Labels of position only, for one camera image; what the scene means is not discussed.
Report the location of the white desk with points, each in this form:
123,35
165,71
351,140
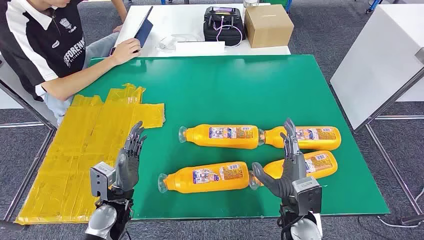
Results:
179,20

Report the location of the person's right forearm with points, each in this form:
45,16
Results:
79,78

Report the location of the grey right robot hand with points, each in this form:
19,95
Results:
294,169

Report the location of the yellow taped plastic sheet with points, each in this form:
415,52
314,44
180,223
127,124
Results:
66,165

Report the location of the blue metal rack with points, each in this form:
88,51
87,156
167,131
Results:
373,5
289,5

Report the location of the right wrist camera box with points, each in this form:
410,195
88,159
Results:
308,197

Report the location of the clear plastic bag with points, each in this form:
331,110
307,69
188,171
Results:
185,38

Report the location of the flat white box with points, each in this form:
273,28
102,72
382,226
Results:
198,48

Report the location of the orange detergent bottle clear cap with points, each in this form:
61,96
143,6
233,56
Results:
326,143
326,167
198,137
185,182

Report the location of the person's left forearm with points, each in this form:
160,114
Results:
120,11

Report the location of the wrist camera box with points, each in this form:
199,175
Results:
101,179
308,197

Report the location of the tablet in dark blue case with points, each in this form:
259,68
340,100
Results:
145,31

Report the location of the person's right hand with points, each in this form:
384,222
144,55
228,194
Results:
127,49

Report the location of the white power adapter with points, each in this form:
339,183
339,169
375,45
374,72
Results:
167,43

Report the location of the brown cardboard box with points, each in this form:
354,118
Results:
268,30

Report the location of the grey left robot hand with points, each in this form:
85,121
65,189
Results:
127,172

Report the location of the clear glass jar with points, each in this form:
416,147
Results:
250,3

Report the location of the black remote controller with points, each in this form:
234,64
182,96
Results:
212,33

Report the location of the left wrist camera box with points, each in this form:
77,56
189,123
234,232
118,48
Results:
101,179

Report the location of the black smartphone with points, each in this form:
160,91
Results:
112,51

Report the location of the white table with metal frame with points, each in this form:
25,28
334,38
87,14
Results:
6,101
374,66

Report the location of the person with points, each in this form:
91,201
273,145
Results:
33,43

